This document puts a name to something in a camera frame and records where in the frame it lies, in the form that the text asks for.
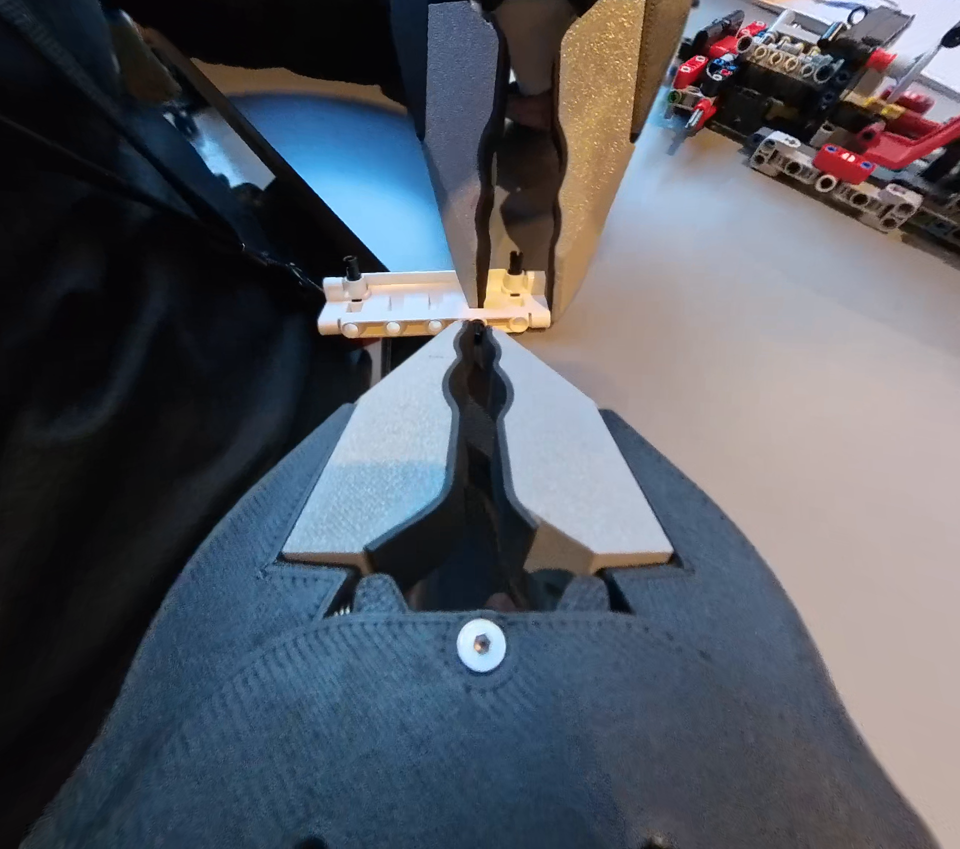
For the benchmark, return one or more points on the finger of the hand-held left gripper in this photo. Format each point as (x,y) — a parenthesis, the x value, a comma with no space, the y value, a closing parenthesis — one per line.
(600,114)
(457,114)

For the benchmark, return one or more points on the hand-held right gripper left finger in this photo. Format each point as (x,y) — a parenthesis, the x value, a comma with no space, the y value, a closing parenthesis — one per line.
(375,481)

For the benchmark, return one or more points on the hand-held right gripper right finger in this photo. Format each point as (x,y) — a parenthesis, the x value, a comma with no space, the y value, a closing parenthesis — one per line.
(577,481)

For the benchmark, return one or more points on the white building brick panel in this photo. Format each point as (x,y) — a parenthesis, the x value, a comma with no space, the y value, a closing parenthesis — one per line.
(405,298)

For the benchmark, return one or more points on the building brick toy car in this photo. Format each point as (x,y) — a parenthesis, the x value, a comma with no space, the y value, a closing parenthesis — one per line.
(787,69)

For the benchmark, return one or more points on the person's dark clothing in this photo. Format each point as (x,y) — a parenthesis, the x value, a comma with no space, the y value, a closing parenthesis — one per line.
(112,414)

